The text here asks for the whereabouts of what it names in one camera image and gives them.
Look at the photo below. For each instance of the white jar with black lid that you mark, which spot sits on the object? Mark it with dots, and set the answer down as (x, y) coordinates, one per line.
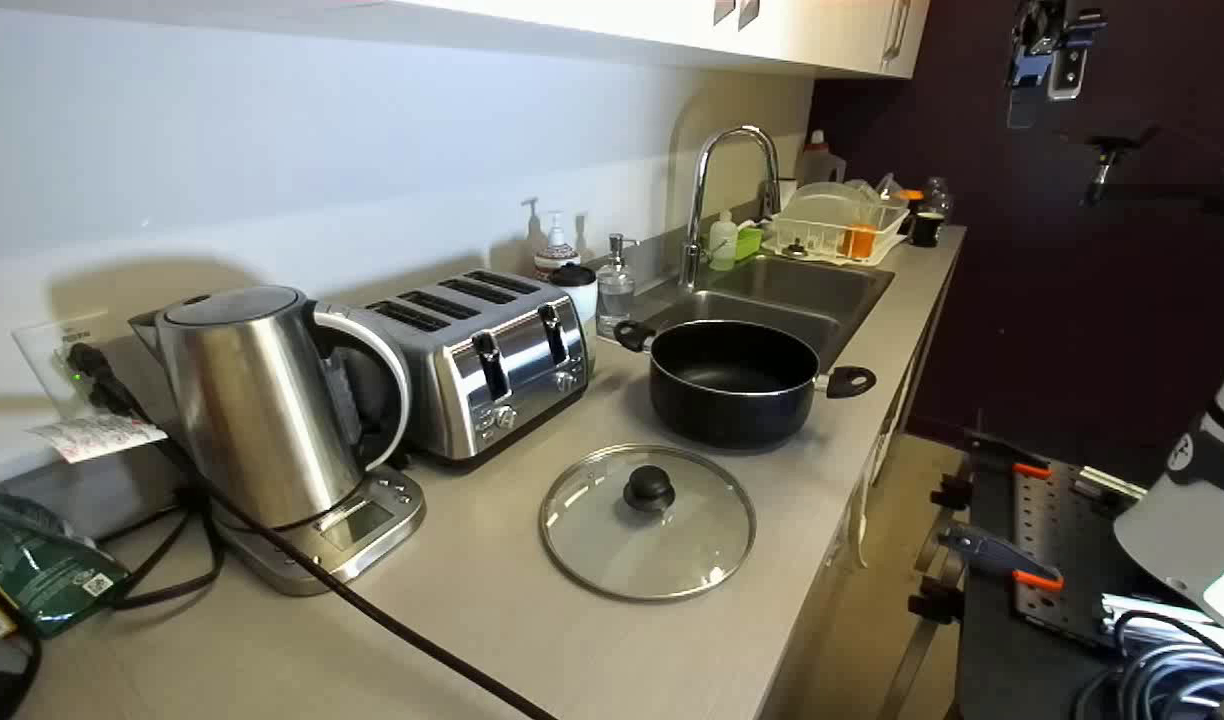
(576, 301)

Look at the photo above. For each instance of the stainless steel four-slot toaster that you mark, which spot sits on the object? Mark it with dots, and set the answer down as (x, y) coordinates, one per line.
(495, 373)

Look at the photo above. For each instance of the black cooking pot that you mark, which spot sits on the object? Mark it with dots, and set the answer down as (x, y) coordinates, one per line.
(735, 403)

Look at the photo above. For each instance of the grey flat box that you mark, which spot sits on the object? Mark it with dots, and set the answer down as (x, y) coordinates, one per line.
(77, 486)

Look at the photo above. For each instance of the orange cup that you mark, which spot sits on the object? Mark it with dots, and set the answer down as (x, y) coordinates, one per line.
(863, 240)

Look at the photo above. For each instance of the stainless steel electric kettle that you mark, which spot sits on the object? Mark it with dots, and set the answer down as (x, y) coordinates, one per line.
(258, 403)

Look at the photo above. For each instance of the brown bottle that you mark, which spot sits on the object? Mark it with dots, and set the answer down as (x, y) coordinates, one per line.
(819, 163)

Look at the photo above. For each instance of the black perforated robot table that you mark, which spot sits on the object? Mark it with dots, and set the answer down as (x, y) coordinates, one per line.
(1025, 654)

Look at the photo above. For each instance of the chrome kitchen faucet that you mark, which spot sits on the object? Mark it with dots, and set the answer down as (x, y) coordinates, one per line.
(697, 203)

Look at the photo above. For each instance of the stainless steel double sink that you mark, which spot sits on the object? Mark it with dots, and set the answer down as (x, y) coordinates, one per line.
(797, 284)

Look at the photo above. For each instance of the white dish rack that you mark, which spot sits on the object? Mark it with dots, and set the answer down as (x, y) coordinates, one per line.
(825, 223)

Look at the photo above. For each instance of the clear pump soap dispenser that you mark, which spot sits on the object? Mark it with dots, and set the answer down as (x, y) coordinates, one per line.
(532, 240)

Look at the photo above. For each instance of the white paper tag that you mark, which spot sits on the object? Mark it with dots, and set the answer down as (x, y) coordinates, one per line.
(96, 437)

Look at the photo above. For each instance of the black cup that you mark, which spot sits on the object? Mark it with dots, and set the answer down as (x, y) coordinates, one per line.
(924, 228)

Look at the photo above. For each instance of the white upper cabinet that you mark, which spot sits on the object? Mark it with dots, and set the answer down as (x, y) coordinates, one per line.
(773, 32)

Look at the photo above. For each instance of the glass lid with black knob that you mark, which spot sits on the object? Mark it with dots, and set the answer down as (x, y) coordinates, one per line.
(598, 534)

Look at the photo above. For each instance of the green snack bag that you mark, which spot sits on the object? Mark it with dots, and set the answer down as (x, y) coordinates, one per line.
(36, 564)

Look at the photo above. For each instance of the dish soap bottle green liquid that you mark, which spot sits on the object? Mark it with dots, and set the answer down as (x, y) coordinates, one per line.
(722, 240)

